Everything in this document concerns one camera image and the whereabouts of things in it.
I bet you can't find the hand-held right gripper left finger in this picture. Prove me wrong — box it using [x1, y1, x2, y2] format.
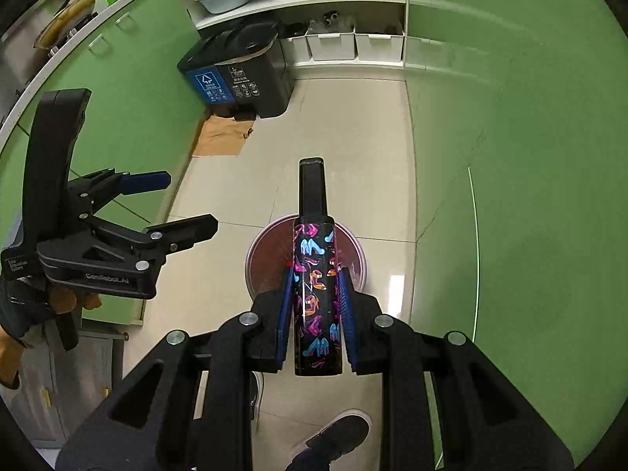
[55, 267, 298, 471]

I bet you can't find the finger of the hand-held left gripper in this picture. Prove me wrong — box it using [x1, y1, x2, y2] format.
[80, 213, 219, 261]
[68, 169, 172, 213]

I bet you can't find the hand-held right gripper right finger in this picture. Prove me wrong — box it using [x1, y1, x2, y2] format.
[335, 266, 575, 471]

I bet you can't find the black printed spray bottle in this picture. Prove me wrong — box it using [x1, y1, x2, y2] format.
[293, 157, 339, 378]

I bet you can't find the pink round bin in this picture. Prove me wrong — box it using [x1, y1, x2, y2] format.
[244, 212, 368, 305]

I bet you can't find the person's left forearm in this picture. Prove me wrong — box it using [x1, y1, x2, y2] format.
[0, 334, 23, 392]

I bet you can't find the person's left hand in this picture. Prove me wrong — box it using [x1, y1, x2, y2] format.
[0, 275, 102, 344]

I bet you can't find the green stove counter cabinet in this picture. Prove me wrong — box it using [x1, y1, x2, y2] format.
[0, 0, 213, 325]

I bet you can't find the brown cardboard sheet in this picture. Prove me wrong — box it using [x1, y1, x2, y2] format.
[189, 115, 256, 158]

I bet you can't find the black sneaker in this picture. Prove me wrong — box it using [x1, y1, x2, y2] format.
[291, 413, 371, 464]

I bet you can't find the person's right leg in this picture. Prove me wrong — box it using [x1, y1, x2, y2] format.
[287, 451, 337, 471]

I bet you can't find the black and blue waste bin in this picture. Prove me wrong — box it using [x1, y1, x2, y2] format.
[177, 22, 295, 119]

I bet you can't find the grey cabinet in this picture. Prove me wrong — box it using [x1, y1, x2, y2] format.
[0, 324, 124, 448]

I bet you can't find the white storage box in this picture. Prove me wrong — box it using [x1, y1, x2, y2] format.
[354, 32, 405, 60]
[305, 27, 356, 62]
[282, 34, 310, 64]

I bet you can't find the white open shelf unit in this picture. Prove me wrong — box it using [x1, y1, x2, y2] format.
[189, 0, 409, 68]

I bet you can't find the green sink counter cabinet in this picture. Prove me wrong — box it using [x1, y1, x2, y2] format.
[405, 0, 628, 471]

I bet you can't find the wok with wooden handle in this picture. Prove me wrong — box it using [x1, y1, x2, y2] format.
[34, 0, 132, 50]

